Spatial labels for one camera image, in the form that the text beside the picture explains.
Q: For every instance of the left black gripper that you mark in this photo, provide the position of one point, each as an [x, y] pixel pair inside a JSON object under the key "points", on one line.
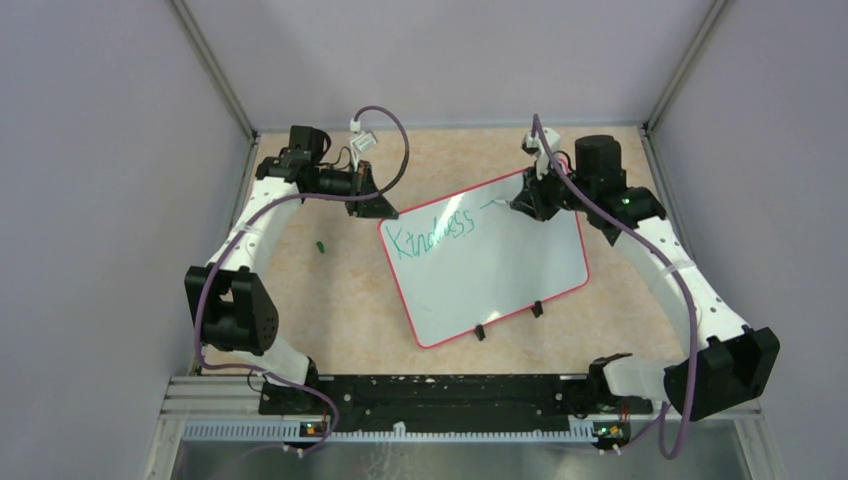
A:
{"points": [[373, 207]]}

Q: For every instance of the black whiteboard clip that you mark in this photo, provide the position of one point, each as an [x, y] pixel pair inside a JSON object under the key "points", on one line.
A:
{"points": [[537, 309], [479, 332]]}

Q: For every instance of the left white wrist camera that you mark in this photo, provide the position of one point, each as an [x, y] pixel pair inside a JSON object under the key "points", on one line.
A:
{"points": [[359, 141]]}

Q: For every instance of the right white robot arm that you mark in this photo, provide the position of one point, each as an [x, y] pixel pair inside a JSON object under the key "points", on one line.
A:
{"points": [[727, 362]]}

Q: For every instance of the white cable duct rail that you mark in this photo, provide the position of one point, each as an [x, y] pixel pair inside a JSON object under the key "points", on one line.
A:
{"points": [[294, 432]]}

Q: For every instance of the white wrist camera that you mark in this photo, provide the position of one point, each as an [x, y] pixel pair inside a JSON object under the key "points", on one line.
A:
{"points": [[359, 141], [541, 145]]}

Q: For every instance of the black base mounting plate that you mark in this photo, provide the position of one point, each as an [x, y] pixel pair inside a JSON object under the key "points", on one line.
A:
{"points": [[450, 404]]}

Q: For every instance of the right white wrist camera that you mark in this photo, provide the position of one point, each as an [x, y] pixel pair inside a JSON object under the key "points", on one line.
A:
{"points": [[541, 145]]}

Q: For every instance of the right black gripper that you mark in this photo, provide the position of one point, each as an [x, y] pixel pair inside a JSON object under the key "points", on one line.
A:
{"points": [[532, 197]]}

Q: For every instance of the white board with red frame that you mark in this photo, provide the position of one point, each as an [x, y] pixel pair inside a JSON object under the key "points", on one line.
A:
{"points": [[460, 260]]}

